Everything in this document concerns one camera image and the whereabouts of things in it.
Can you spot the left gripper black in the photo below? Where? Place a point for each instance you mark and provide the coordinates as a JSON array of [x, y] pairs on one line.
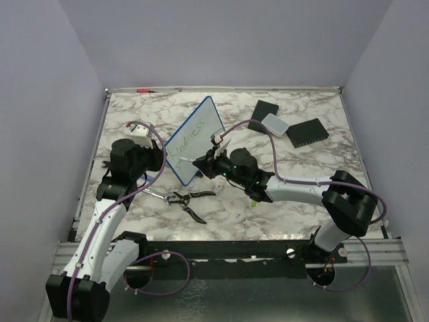
[[157, 154]]

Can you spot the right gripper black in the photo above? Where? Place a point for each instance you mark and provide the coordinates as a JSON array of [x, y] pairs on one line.
[[207, 164]]

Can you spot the white marker pen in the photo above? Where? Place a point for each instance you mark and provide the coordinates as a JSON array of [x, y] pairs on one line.
[[187, 159]]

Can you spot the blue framed whiteboard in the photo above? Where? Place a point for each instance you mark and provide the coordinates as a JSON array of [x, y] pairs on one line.
[[192, 139]]

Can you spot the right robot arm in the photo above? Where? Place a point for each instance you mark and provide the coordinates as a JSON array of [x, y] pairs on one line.
[[346, 200]]

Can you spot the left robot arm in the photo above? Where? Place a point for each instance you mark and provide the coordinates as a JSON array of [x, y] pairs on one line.
[[81, 291]]

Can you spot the black flat box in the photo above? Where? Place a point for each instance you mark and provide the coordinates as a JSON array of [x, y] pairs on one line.
[[262, 109]]

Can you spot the white small router box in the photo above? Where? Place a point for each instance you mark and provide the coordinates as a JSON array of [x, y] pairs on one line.
[[275, 125]]

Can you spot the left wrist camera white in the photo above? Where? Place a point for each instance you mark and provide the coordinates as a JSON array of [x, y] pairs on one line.
[[140, 135]]

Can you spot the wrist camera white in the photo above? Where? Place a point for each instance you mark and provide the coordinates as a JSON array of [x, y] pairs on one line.
[[219, 142], [140, 135]]

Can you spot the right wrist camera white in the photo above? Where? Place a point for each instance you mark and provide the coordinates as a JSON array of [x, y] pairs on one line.
[[219, 142]]

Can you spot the red pen at back rail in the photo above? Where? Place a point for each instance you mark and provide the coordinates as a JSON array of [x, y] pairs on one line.
[[145, 91]]

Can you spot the black network switch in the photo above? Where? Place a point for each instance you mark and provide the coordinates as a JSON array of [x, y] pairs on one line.
[[307, 132]]

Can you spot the aluminium table frame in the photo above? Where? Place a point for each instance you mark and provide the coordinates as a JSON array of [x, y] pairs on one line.
[[307, 263]]

